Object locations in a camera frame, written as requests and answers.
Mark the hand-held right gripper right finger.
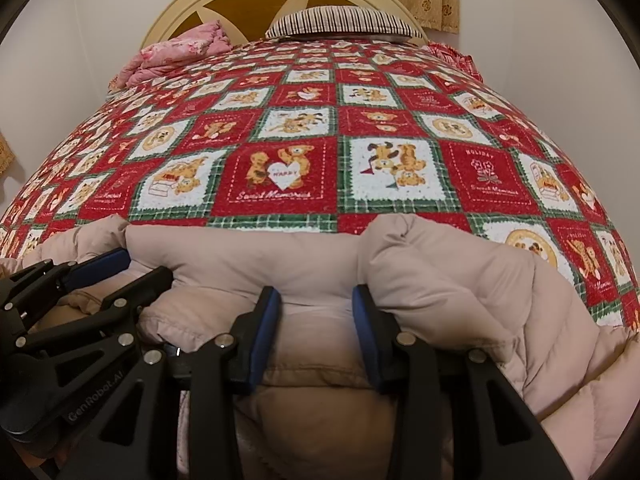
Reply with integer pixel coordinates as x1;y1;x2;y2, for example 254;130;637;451
351;284;573;480

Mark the striped pillow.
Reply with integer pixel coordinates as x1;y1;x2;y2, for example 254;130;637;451
265;5;423;43

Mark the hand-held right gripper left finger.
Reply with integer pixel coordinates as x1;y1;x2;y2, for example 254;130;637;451
85;285;282;480

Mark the red ruffled cloth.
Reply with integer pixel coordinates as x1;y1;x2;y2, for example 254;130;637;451
425;40;485;83

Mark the cream wooden headboard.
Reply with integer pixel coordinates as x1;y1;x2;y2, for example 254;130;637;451
139;0;430;51

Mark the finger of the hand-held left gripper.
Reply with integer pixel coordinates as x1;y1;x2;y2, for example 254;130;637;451
0;247;132;341
15;266;173;361

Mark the red printed bedspread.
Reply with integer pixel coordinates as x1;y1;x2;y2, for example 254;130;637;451
0;35;640;333

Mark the wide cream side curtain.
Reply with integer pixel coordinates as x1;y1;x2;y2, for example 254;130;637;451
0;130;16;176

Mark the pink blanket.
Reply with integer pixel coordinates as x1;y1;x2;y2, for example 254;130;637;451
106;19;232;93

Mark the beige puffer jacket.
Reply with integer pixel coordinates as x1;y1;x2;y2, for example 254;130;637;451
0;212;640;480

